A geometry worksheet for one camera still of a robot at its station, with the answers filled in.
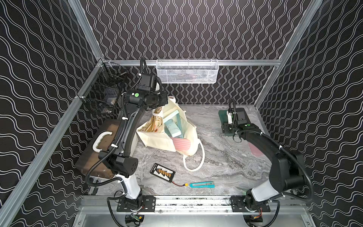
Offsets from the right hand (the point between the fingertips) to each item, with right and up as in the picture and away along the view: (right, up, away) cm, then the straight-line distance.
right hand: (228, 124), depth 92 cm
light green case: (-37, -3, -1) cm, 37 cm away
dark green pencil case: (-3, +4, 0) cm, 5 cm away
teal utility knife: (-18, -34, -10) cm, 40 cm away
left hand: (-39, +16, -18) cm, 45 cm away
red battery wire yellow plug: (-28, -34, -10) cm, 46 cm away
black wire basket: (-81, +21, 0) cm, 84 cm away
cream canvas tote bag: (-48, -5, -10) cm, 49 cm away
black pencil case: (0, +5, -22) cm, 22 cm away
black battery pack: (-41, -28, -8) cm, 51 cm away
